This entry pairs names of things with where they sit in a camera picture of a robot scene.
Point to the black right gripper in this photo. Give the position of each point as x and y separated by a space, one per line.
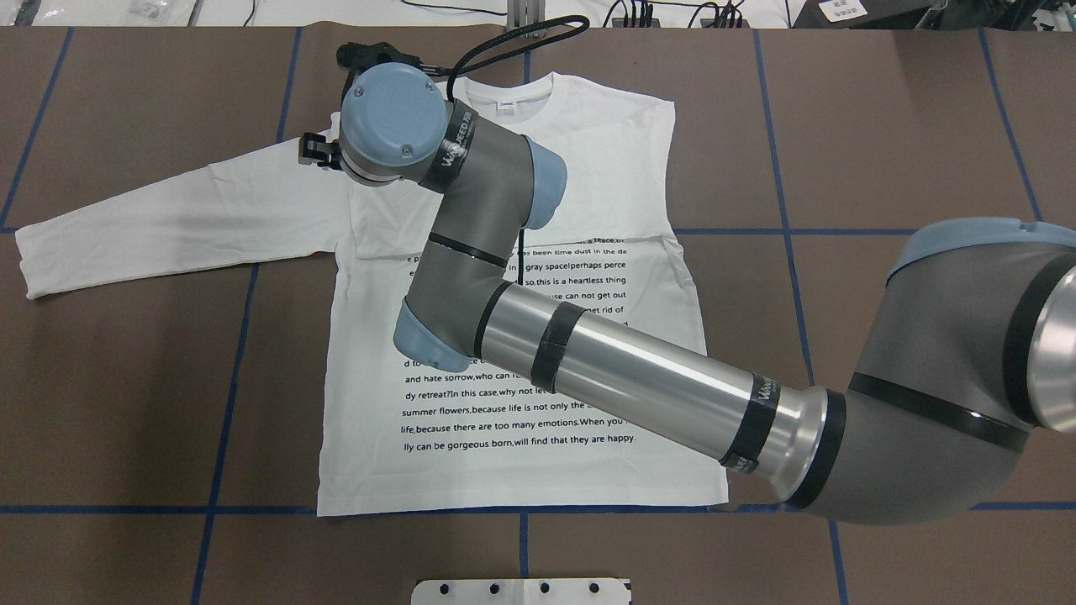
318 151

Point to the white long-sleeve printed shirt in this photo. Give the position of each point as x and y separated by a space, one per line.
252 210

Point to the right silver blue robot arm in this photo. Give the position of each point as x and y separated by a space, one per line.
514 325

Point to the black box with white label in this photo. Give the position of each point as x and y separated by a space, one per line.
882 15

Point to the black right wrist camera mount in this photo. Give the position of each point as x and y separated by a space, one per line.
355 58

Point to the aluminium frame post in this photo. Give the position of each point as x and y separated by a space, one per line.
524 16

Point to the white camera stand base plate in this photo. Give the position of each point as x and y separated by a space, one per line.
575 590

